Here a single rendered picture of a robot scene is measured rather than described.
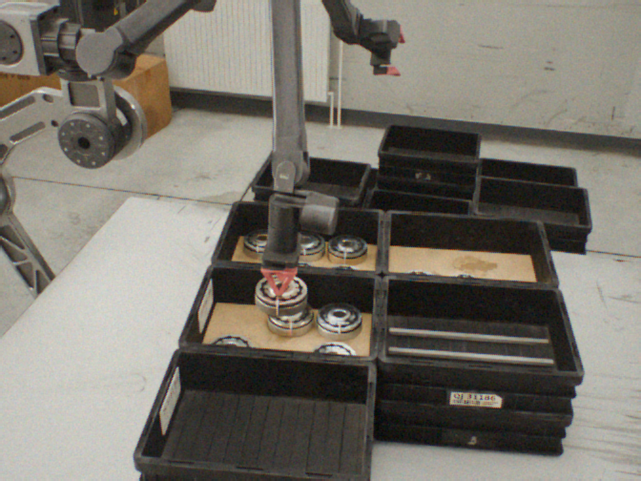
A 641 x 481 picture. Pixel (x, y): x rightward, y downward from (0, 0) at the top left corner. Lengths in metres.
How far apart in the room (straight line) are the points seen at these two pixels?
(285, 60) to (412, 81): 3.28
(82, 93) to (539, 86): 3.20
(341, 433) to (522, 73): 3.38
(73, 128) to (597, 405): 1.37
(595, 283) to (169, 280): 1.18
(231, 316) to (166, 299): 0.34
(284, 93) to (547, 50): 3.28
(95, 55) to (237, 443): 0.77
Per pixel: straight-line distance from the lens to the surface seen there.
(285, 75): 1.44
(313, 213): 1.41
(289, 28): 1.45
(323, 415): 1.57
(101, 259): 2.30
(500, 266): 2.04
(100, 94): 1.92
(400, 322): 1.80
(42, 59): 1.62
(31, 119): 2.15
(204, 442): 1.53
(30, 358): 2.00
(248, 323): 1.79
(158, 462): 1.37
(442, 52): 4.62
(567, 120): 4.76
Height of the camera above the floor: 1.93
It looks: 32 degrees down
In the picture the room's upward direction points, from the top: 1 degrees clockwise
